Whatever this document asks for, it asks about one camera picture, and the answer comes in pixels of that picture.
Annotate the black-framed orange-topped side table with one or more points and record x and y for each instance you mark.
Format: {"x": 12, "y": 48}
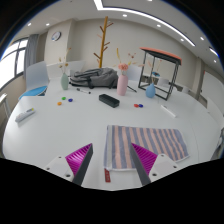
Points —
{"x": 163, "y": 53}

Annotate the plain white remote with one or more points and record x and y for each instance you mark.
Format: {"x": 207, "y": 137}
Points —
{"x": 168, "y": 111}

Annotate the wooden coat stand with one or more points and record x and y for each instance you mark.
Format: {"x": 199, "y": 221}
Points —
{"x": 102, "y": 43}

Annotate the orange round magnet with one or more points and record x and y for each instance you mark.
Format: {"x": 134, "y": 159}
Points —
{"x": 59, "y": 103}

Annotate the grey curtain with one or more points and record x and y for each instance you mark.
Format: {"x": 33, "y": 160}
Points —
{"x": 31, "y": 55}

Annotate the blue round magnet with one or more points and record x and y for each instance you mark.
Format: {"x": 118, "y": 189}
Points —
{"x": 70, "y": 100}
{"x": 141, "y": 106}

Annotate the striped blue pink towel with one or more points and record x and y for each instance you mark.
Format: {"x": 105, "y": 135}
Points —
{"x": 150, "y": 140}

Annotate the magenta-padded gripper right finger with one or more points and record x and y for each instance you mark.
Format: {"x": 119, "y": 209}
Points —
{"x": 146, "y": 160}

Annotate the red round magnet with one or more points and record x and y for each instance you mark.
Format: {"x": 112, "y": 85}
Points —
{"x": 136, "y": 105}

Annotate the white chair with blue seat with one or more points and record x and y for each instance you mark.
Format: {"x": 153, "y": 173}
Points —
{"x": 35, "y": 78}

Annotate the white remote with buttons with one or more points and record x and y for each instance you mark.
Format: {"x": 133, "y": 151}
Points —
{"x": 24, "y": 115}

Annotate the black rectangular box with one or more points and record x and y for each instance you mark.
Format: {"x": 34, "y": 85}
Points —
{"x": 108, "y": 100}

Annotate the blue vase with flowers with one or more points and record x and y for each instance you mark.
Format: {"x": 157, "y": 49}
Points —
{"x": 150, "y": 91}

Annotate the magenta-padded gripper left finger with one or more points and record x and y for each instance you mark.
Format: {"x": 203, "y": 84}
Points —
{"x": 80, "y": 160}

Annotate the green vase with dried flowers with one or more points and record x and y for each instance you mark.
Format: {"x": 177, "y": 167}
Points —
{"x": 64, "y": 82}

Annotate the long ceiling light strip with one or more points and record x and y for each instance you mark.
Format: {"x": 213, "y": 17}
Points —
{"x": 150, "y": 17}

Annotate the grey backpack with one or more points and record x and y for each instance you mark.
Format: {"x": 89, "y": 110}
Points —
{"x": 96, "y": 77}

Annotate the round ceiling spotlights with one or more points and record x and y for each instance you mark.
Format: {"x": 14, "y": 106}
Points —
{"x": 124, "y": 15}

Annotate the round wall clock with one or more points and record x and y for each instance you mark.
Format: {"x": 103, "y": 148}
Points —
{"x": 56, "y": 36}

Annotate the pink vase with flowers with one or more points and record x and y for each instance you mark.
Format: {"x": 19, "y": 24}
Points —
{"x": 122, "y": 85}

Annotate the window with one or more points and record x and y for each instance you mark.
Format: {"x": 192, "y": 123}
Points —
{"x": 10, "y": 65}

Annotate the black marker pen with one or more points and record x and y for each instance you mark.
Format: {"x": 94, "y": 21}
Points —
{"x": 83, "y": 90}

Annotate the thin black pen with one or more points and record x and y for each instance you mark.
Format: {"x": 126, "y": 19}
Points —
{"x": 132, "y": 89}

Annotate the green round magnet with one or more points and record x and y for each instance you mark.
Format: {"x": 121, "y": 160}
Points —
{"x": 63, "y": 98}

